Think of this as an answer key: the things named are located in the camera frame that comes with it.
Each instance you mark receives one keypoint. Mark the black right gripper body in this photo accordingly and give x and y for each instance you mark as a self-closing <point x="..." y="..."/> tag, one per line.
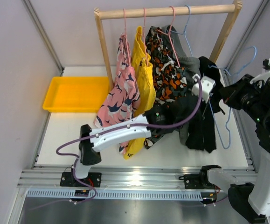
<point x="245" y="96"/>

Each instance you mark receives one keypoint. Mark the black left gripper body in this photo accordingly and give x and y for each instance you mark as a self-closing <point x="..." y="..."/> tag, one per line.
<point x="179" y="122"/>

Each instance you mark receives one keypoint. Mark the black shorts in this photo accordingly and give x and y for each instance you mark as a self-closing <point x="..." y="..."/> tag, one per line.
<point x="201" y="130"/>

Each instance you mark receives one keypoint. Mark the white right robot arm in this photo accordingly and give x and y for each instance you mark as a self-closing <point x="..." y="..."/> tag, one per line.
<point x="250" y="200"/>

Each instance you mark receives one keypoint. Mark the yellow shorts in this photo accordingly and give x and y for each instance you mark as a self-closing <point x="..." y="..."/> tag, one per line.
<point x="143" y="73"/>

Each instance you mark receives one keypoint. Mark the orange camouflage shorts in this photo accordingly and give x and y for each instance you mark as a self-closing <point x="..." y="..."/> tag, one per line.
<point x="169" y="79"/>

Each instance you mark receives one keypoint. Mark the grey shorts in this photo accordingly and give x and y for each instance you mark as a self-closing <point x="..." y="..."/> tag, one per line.
<point x="191" y="65"/>

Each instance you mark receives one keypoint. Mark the pink patterned shorts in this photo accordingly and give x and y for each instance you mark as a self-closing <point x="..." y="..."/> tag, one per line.
<point x="124" y="98"/>

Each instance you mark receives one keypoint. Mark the pink hanger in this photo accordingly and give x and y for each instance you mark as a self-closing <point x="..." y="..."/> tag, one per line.
<point x="170" y="38"/>
<point x="145" y="49"/>
<point x="126" y="35"/>

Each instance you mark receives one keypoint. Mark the pink hanger leftmost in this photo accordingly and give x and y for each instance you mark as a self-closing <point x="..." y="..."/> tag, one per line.
<point x="126" y="35"/>

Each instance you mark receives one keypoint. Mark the wooden clothes rack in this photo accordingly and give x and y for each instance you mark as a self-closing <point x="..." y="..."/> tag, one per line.
<point x="232" y="10"/>

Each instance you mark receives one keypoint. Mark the yellow plastic tray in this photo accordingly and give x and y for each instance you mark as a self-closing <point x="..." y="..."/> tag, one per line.
<point x="76" y="94"/>

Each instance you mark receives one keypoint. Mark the aluminium corner post right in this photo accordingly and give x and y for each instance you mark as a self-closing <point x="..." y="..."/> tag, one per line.
<point x="259" y="11"/>

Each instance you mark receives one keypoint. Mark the aluminium corner post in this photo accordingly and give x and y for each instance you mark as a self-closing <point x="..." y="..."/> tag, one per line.
<point x="259" y="11"/>
<point x="43" y="34"/>

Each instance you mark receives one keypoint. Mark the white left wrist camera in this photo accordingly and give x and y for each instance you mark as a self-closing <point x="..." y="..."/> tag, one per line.
<point x="207" y="85"/>

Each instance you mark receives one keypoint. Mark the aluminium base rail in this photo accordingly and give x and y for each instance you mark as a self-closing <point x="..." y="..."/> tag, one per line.
<point x="137" y="183"/>

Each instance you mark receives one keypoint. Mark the aluminium corner post left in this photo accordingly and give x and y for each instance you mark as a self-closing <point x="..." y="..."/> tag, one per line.
<point x="43" y="34"/>

